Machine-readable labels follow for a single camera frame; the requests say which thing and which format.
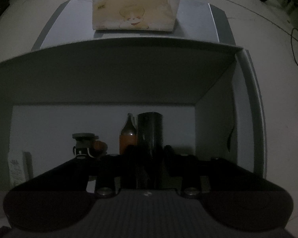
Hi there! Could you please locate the white box lid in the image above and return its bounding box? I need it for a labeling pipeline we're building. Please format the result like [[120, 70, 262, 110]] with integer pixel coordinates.
[[31, 0, 239, 52]]

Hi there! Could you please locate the small round figurine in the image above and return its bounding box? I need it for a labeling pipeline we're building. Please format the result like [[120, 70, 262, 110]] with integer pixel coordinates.
[[72, 133, 108, 159]]

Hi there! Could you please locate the amber glass bottle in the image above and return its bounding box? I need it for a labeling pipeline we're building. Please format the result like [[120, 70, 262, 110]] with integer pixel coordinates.
[[119, 113, 139, 155]]

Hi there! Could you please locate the white remote control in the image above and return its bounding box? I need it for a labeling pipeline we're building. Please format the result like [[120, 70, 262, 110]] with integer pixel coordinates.
[[8, 151, 34, 187]]

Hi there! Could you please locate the grey cardboard box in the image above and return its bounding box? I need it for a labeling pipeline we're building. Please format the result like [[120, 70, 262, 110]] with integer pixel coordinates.
[[0, 40, 267, 199]]

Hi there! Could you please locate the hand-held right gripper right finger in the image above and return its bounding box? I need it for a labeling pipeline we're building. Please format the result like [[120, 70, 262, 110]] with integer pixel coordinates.
[[161, 145, 286, 199]]

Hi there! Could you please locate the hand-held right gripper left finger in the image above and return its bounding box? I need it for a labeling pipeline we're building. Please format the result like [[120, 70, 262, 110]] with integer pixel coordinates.
[[10, 145, 138, 198]]

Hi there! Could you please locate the beige bear-print tissue pack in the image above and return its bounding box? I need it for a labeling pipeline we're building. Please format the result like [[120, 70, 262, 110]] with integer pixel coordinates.
[[92, 0, 181, 33]]

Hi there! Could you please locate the black cylindrical case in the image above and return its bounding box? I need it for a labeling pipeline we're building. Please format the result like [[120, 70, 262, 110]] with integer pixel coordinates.
[[136, 112, 163, 190]]

